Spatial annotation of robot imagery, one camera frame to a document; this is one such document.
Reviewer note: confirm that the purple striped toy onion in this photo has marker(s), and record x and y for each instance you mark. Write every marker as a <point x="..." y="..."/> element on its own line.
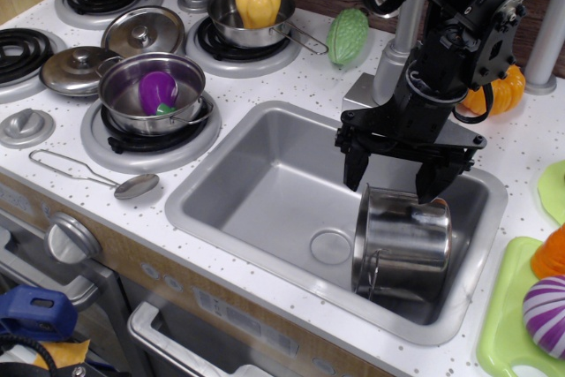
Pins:
<point x="543" y="315"/>

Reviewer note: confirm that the grey sink basin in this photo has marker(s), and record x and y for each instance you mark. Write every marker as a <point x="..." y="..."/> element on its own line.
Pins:
<point x="271" y="192"/>

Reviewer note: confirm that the grey post right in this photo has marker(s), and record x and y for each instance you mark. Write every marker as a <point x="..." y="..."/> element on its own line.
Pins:
<point x="538" y="72"/>

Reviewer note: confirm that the grey dishwasher drawer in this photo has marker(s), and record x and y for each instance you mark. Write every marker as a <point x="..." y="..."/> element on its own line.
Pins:
<point x="179" y="343"/>

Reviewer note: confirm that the green plastic tray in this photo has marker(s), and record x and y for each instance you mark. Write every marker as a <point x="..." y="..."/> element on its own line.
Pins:
<point x="504" y="342"/>

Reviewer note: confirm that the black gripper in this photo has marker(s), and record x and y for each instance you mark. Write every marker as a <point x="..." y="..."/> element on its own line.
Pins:
<point x="407" y="126"/>

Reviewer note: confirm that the steel wire-handled spoon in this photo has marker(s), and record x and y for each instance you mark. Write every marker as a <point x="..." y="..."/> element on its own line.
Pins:
<point x="67" y="166"/>

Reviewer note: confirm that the steel lid front left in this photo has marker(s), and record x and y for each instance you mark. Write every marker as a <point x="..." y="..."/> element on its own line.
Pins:
<point x="76" y="71"/>

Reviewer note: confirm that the steel lid with knob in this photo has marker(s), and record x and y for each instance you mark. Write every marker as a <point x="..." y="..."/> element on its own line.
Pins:
<point x="144" y="30"/>

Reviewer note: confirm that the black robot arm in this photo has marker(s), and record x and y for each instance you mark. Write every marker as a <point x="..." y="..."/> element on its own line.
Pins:
<point x="467" y="45"/>

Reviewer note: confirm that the small steel saucepan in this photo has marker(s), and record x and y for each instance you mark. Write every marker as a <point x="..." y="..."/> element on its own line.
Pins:
<point x="228" y="23"/>

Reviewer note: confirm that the silver oven dial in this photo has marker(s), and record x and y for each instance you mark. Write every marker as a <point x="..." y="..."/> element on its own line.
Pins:
<point x="68" y="241"/>

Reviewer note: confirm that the light green plate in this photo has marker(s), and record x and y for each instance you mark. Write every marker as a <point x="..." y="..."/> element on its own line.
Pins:
<point x="551" y="191"/>

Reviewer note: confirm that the back right black burner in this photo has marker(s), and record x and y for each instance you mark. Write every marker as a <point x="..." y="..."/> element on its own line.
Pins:
<point x="205" y="46"/>

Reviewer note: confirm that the yellow toy bell pepper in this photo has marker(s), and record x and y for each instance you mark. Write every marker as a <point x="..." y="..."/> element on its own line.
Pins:
<point x="256" y="14"/>

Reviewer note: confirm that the front black burner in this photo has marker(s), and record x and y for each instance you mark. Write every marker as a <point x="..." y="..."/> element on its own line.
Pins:
<point x="135" y="154"/>

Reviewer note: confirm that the steel pot with eggplant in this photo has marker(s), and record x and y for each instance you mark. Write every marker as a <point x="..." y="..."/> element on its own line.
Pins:
<point x="118" y="92"/>

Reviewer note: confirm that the orange toy vegetable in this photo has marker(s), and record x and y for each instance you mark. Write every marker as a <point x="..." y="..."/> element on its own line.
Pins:
<point x="548" y="260"/>

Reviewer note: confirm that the silver toy faucet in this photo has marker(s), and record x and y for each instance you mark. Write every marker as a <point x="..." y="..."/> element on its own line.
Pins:
<point x="388" y="59"/>

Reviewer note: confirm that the far left black burner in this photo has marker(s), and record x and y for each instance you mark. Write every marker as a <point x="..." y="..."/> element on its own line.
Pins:
<point x="23" y="53"/>

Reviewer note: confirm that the grey stove knob front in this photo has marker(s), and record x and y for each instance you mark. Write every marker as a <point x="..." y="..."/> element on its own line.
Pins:
<point x="26" y="128"/>

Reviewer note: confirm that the grey oven door handle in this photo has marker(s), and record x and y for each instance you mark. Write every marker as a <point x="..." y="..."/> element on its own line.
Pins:
<point x="24" y="261"/>

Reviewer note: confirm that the purple toy eggplant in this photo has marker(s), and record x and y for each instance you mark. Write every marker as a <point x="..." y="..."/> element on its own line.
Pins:
<point x="157" y="92"/>

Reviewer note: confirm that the orange toy pumpkin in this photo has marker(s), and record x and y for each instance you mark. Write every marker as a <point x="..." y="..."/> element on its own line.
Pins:
<point x="507" y="94"/>

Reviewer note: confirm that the green toy gourd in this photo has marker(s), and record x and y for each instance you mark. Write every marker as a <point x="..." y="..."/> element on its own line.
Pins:
<point x="347" y="36"/>

